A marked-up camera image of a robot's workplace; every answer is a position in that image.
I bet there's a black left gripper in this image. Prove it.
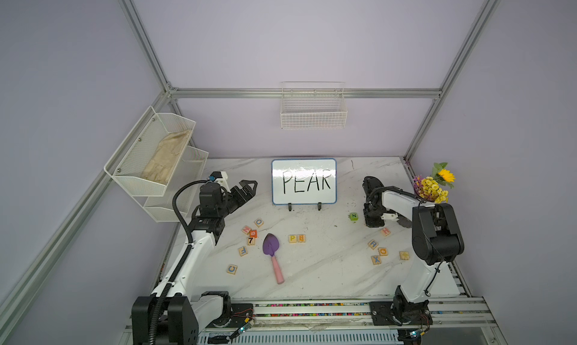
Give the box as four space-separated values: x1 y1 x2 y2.
218 180 256 219

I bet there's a wooden block pink H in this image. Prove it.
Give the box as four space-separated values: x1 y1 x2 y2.
381 227 392 237

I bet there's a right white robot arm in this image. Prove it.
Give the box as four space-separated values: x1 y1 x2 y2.
362 176 464 325

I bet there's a wooden block blue C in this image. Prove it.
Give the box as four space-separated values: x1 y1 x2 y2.
226 264 238 275

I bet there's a blue framed whiteboard PEAR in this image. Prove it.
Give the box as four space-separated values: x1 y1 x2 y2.
271 158 337 210

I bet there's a wooden block blue R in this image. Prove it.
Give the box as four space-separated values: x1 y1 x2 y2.
368 240 379 250

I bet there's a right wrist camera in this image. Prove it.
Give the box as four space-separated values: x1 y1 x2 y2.
381 212 399 222

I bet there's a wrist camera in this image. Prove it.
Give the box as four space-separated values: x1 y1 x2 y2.
381 212 399 222
208 171 230 192

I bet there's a white wire wall basket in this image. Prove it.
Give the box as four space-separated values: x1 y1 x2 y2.
280 81 348 130

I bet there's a beige cloth in shelf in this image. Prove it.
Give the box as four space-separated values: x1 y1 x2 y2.
141 130 192 185

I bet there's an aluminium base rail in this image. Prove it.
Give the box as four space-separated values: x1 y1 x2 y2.
207 296 497 331

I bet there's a white mesh wall shelf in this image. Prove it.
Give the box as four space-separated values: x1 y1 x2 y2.
104 108 208 223

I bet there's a purple trowel pink handle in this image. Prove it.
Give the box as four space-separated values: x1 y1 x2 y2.
262 233 285 285

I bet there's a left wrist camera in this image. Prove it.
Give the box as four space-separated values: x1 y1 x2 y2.
208 171 230 192

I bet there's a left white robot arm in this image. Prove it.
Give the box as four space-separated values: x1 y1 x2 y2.
131 172 258 344

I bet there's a yellow artificial flower bouquet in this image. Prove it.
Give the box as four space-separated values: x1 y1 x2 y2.
413 163 456 204

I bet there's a wooden block blue O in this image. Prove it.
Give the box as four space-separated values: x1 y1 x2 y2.
254 218 264 228

